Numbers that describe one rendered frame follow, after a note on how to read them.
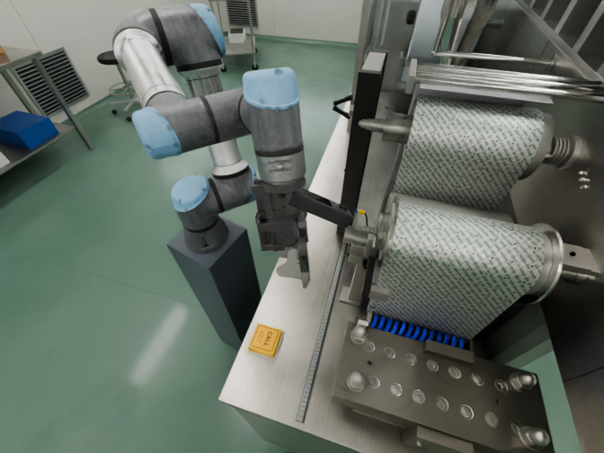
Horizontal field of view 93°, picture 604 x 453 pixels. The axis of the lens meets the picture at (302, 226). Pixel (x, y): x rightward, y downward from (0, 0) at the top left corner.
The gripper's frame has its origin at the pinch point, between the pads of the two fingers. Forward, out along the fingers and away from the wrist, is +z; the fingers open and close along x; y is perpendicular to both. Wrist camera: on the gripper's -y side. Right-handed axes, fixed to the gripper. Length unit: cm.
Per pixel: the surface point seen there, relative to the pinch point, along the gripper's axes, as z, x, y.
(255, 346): 26.0, -6.0, 15.5
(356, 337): 17.3, 1.3, -9.1
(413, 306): 11.8, -0.8, -21.9
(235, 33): -97, -486, 81
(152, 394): 103, -47, 88
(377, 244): -4.6, -1.4, -13.9
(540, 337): 19, 5, -47
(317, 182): 7, -71, -7
